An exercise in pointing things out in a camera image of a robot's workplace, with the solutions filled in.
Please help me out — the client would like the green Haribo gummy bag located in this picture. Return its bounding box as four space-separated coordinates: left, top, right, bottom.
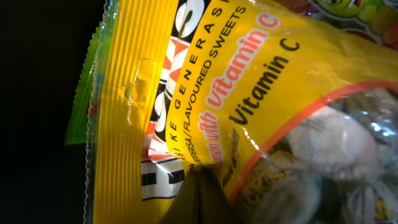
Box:
64 0 119 146

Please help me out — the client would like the yellow Hacks candy bag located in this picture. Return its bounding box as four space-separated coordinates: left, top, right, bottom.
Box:
85 0 397 223

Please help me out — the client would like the dark green gift box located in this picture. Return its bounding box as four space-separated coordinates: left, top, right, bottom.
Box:
1 0 104 223

